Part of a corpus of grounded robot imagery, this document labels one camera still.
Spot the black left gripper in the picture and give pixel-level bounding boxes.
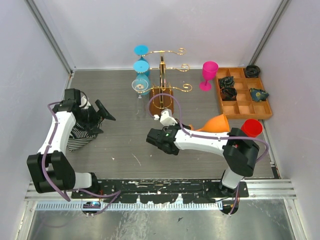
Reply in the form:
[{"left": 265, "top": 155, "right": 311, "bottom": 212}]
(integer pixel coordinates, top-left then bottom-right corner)
[{"left": 77, "top": 99, "right": 116, "bottom": 136}]

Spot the black white striped bag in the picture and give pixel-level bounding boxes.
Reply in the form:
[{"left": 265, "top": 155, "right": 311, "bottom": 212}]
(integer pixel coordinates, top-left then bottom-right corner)
[{"left": 67, "top": 122, "right": 98, "bottom": 152}]

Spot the clear glass wine glass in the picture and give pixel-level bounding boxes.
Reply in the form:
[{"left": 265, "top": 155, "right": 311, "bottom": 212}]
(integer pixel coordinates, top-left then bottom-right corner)
[{"left": 131, "top": 76, "right": 150, "bottom": 99}]

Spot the orange plastic wine glass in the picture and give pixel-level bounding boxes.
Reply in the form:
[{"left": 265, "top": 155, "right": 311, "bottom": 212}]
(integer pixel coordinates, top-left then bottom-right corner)
[{"left": 188, "top": 114, "right": 230, "bottom": 133}]

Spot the light blue front wine glass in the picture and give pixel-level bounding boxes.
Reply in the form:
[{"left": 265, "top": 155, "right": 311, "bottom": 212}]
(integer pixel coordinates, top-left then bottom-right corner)
[{"left": 133, "top": 60, "right": 150, "bottom": 77}]

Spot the light blue wine glass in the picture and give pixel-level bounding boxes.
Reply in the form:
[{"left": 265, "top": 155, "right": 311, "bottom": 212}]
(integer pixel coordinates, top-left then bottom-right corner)
[
  {"left": 133, "top": 44, "right": 149, "bottom": 62},
  {"left": 133, "top": 60, "right": 150, "bottom": 77}
]

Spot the magenta plastic wine glass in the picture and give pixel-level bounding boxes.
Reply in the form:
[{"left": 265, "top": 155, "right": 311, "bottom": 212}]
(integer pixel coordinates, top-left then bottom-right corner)
[{"left": 199, "top": 61, "right": 219, "bottom": 92}]

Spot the red plastic wine glass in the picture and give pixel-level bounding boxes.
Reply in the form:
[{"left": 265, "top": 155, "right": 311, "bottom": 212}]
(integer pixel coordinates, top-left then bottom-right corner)
[{"left": 241, "top": 118, "right": 263, "bottom": 138}]

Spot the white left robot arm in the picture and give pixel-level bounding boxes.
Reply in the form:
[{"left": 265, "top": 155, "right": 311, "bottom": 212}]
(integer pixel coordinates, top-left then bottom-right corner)
[{"left": 26, "top": 88, "right": 115, "bottom": 198}]

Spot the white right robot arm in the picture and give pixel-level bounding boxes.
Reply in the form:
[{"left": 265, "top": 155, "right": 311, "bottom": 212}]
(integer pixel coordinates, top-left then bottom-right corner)
[{"left": 146, "top": 124, "right": 260, "bottom": 197}]

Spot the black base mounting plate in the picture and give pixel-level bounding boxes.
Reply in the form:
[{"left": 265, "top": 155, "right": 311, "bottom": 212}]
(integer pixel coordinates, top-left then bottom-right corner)
[{"left": 71, "top": 178, "right": 250, "bottom": 205}]

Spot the black rolled fabric item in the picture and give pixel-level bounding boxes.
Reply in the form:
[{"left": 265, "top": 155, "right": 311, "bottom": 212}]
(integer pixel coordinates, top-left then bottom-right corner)
[{"left": 218, "top": 76, "right": 235, "bottom": 89}]

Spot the wooden compartment tray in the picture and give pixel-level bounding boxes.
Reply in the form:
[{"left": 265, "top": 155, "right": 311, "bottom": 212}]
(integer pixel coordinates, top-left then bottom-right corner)
[{"left": 214, "top": 67, "right": 273, "bottom": 120}]

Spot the blue yellow patterned fabric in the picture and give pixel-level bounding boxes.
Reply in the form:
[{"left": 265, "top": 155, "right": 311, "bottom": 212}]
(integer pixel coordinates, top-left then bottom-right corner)
[{"left": 249, "top": 88, "right": 269, "bottom": 102}]

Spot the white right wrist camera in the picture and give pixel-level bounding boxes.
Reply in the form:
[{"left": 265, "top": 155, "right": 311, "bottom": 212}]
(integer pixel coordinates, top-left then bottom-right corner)
[{"left": 153, "top": 108, "right": 178, "bottom": 127}]

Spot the gold wire wine glass rack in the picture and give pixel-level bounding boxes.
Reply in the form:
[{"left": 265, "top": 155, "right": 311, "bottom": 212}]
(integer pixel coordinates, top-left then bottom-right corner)
[{"left": 137, "top": 47, "right": 193, "bottom": 115}]

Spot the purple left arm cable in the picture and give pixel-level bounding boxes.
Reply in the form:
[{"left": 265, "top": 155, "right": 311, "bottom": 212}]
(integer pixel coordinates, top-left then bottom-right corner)
[{"left": 41, "top": 101, "right": 122, "bottom": 217}]

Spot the white cable duct strip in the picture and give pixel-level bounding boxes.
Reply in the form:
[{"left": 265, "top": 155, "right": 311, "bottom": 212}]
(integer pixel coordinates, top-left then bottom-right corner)
[{"left": 35, "top": 201, "right": 223, "bottom": 211}]

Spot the black ring rolled fabric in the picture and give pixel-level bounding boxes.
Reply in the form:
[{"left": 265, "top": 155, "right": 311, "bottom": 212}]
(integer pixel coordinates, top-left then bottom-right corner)
[{"left": 244, "top": 65, "right": 261, "bottom": 78}]

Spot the aluminium front rail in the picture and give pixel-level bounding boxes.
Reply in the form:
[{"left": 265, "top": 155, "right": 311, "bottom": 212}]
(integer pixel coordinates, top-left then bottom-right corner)
[{"left": 24, "top": 178, "right": 297, "bottom": 201}]

